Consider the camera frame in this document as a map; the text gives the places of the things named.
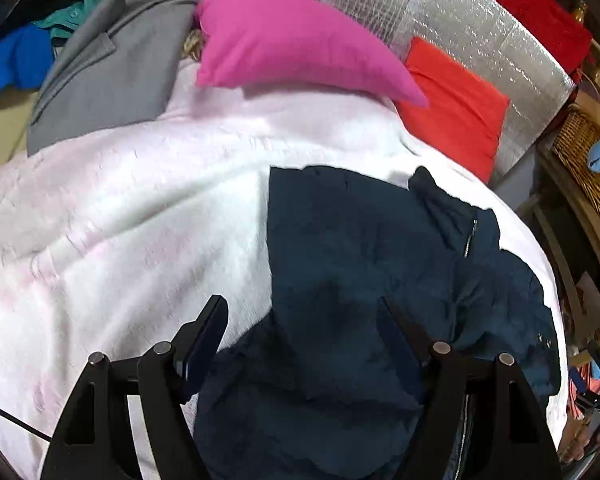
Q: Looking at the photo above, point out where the teal garment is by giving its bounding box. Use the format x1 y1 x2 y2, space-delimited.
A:
30 0 106 46

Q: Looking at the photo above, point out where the black cable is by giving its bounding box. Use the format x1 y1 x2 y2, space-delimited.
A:
0 402 53 441

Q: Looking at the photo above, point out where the pink pillow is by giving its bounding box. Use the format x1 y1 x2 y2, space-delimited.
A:
195 0 430 108

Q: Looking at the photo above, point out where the wicker basket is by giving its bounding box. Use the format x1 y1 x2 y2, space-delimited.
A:
552 105 600 226

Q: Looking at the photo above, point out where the orange-red cushion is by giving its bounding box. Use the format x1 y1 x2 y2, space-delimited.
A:
394 36 511 183

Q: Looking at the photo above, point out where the silver foil mat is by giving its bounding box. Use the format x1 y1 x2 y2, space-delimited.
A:
325 0 578 181

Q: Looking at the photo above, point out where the red cloth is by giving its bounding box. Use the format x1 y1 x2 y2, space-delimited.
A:
440 0 593 73

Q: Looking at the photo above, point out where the navy blue jacket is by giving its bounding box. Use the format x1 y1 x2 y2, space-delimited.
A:
194 165 563 480

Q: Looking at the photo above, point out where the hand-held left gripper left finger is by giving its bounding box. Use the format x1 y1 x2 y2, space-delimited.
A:
39 294 229 480

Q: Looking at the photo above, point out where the blue garment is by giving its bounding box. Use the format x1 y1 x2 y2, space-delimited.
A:
0 22 56 108

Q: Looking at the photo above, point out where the grey garment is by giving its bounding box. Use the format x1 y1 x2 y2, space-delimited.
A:
26 0 203 158

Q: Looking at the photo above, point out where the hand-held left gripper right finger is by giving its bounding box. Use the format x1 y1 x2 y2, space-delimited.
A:
380 296 563 480

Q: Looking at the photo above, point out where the white fluffy blanket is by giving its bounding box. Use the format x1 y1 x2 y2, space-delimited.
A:
0 55 571 480

